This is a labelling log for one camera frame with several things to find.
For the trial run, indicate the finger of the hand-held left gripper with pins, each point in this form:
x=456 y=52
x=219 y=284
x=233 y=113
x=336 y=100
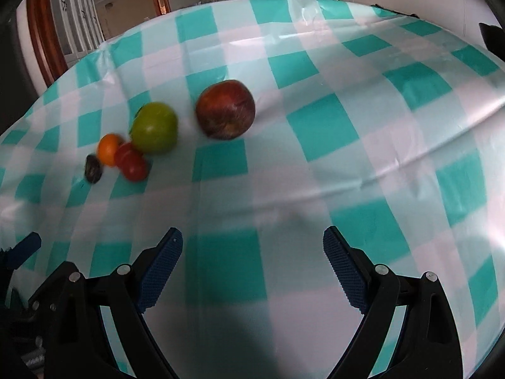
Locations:
x=24 y=249
x=41 y=296

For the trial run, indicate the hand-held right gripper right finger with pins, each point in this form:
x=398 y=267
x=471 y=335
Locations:
x=347 y=270

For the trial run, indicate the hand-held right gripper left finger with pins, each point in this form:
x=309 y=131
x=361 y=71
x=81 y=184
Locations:
x=159 y=268

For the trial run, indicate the red cherry tomato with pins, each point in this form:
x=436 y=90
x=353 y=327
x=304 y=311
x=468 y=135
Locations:
x=136 y=169
x=124 y=152

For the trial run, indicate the dark water chestnut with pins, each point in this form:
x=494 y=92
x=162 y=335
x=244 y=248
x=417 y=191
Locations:
x=94 y=173

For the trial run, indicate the small orange mandarin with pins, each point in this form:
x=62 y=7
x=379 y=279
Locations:
x=107 y=149

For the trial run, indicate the green tomato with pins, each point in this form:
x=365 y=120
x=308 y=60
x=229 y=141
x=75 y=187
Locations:
x=154 y=128

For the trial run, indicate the red apple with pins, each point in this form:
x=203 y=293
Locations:
x=225 y=109

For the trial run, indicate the teal pink checked tablecloth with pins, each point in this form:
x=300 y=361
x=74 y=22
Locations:
x=315 y=146

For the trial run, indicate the white cabinet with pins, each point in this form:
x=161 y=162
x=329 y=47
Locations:
x=77 y=15

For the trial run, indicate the dark object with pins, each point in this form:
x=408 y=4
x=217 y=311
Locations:
x=493 y=41

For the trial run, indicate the brown wooden door frame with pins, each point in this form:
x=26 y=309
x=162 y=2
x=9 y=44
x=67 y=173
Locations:
x=43 y=35

